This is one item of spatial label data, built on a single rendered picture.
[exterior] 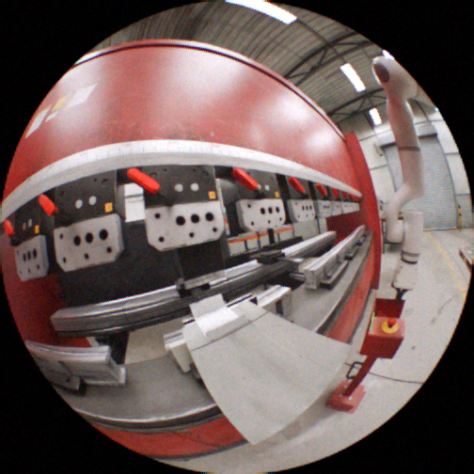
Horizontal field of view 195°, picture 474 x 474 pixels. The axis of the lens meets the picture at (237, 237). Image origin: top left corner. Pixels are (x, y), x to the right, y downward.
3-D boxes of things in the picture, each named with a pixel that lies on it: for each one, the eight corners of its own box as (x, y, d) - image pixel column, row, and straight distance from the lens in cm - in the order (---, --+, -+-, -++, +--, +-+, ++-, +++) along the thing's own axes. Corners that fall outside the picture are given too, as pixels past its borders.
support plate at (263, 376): (254, 445, 20) (253, 445, 19) (181, 332, 34) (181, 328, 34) (352, 349, 26) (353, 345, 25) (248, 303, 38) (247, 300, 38)
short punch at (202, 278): (186, 291, 31) (176, 246, 29) (185, 288, 33) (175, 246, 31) (228, 276, 33) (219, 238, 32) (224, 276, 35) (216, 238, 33)
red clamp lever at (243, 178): (239, 164, 30) (270, 193, 33) (229, 172, 33) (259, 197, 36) (235, 169, 29) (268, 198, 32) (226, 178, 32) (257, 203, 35)
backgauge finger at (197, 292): (189, 319, 39) (183, 302, 37) (176, 290, 63) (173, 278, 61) (229, 303, 41) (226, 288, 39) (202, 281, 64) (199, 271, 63)
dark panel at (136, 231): (71, 314, 111) (52, 240, 109) (71, 313, 113) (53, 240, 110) (233, 273, 94) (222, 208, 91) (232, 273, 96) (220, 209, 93)
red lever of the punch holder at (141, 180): (131, 164, 25) (180, 195, 23) (134, 175, 29) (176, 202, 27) (124, 172, 25) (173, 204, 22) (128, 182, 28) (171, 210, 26)
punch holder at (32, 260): (19, 281, 49) (14, 210, 51) (35, 276, 54) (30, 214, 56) (45, 276, 37) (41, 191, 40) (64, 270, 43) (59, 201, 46)
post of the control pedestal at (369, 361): (349, 396, 119) (384, 345, 74) (342, 394, 118) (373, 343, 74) (353, 390, 121) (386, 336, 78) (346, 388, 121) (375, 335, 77)
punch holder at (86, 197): (59, 273, 34) (55, 184, 37) (78, 267, 40) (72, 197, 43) (123, 259, 26) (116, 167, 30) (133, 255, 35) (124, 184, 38)
